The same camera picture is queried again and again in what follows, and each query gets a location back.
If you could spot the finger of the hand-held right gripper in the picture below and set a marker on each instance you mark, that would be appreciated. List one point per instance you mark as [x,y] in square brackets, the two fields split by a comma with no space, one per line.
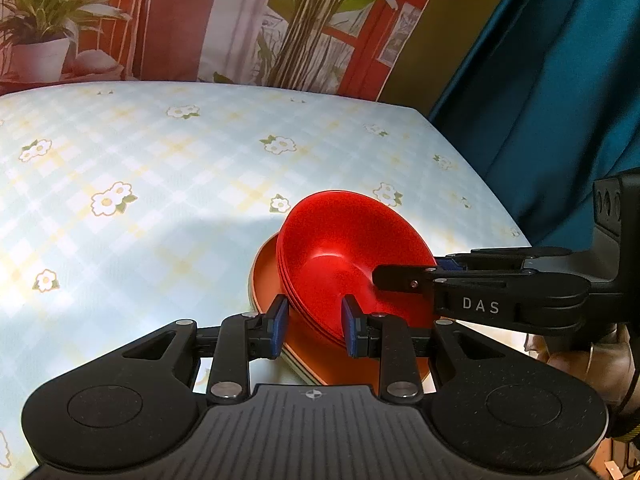
[500,255]
[400,277]

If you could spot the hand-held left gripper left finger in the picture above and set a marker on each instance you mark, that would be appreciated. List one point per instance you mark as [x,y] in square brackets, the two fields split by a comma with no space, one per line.
[278,330]

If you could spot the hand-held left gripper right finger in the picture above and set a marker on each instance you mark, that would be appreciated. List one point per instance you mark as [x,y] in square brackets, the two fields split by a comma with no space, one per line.
[350,332]

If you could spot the red plastic bowl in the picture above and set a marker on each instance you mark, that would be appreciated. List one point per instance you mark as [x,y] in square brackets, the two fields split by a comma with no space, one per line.
[314,329]
[307,318]
[345,240]

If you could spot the orange oval plate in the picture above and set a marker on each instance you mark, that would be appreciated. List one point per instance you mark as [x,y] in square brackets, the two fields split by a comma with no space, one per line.
[265,280]

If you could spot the person's right hand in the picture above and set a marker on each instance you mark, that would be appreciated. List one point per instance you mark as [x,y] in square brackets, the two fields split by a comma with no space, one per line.
[565,367]

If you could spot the teal curtain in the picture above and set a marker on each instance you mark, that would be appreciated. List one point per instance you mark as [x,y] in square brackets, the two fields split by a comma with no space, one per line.
[550,85]

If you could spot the floral checked tablecloth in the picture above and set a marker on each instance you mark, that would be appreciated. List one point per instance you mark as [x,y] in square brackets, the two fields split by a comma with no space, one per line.
[150,185]

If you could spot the printed backdrop cloth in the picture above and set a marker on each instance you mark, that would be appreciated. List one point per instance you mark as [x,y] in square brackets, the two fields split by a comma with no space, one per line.
[225,20]

